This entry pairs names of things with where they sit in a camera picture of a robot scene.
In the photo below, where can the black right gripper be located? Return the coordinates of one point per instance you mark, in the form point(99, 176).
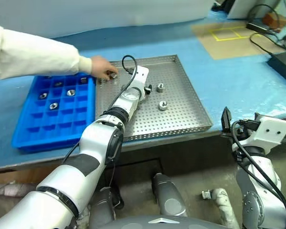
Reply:
point(248, 128)

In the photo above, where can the black flat bar device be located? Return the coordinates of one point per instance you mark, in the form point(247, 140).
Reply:
point(257, 27)

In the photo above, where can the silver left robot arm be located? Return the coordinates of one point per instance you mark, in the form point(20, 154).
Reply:
point(90, 140)

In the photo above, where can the grey robot leg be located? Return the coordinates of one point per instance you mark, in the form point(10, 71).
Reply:
point(169, 198)
point(101, 210)

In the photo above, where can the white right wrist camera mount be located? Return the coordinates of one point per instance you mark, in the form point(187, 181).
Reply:
point(271, 133)

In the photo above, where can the perforated steel tray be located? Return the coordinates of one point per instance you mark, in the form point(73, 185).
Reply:
point(181, 114)

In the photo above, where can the white box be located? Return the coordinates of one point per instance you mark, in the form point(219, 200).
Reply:
point(243, 8)

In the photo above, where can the grey robot torso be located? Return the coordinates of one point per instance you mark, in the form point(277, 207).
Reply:
point(166, 223)

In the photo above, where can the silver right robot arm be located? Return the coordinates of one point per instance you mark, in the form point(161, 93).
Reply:
point(262, 190)

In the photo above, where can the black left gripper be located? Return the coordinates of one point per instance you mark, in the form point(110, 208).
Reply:
point(148, 90)

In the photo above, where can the blue compartment tray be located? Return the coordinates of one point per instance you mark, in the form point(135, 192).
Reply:
point(26, 133)

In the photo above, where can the person's bare hand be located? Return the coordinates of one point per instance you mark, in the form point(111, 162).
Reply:
point(101, 68)

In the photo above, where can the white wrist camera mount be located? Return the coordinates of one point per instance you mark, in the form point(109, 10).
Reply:
point(140, 75)
point(271, 133)

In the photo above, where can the brown block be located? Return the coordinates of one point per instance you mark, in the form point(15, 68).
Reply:
point(275, 20)

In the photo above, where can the small metal part on floor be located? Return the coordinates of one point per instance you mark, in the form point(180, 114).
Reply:
point(206, 194)

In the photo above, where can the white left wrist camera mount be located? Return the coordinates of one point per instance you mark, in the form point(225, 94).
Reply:
point(140, 75)

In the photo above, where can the cardboard sheet with yellow tape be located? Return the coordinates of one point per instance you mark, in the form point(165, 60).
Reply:
point(228, 47)

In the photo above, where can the white sleeved forearm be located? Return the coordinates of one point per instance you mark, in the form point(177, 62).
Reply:
point(33, 56)

